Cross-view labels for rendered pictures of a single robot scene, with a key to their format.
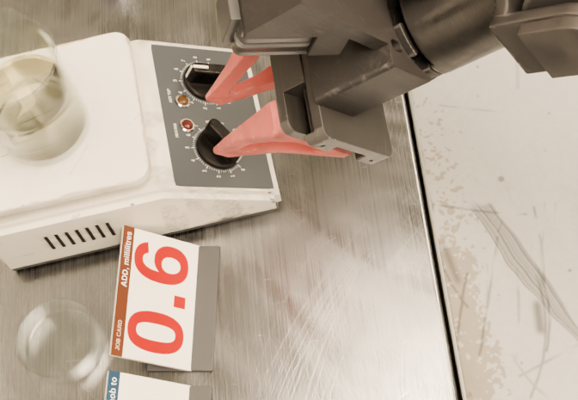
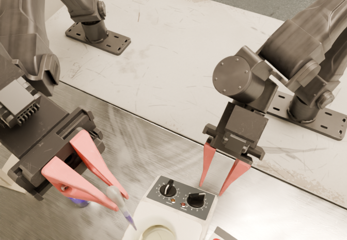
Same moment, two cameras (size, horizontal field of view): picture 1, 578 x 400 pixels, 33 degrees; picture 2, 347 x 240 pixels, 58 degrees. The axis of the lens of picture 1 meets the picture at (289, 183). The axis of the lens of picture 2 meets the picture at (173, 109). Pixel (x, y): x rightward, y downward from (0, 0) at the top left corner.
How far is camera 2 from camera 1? 35 cm
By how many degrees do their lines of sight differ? 31
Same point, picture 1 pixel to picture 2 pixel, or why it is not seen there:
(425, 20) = (260, 103)
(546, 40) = (306, 77)
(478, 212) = not seen: hidden behind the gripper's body
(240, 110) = (183, 187)
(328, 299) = (254, 205)
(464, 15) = (269, 93)
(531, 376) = (306, 169)
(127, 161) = (193, 228)
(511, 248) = (266, 149)
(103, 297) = not seen: outside the picture
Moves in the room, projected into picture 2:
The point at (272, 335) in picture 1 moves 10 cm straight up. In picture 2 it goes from (257, 228) to (267, 213)
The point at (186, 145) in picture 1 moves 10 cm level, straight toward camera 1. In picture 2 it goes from (190, 209) to (246, 221)
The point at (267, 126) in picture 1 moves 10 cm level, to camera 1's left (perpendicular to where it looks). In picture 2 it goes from (243, 169) to (222, 230)
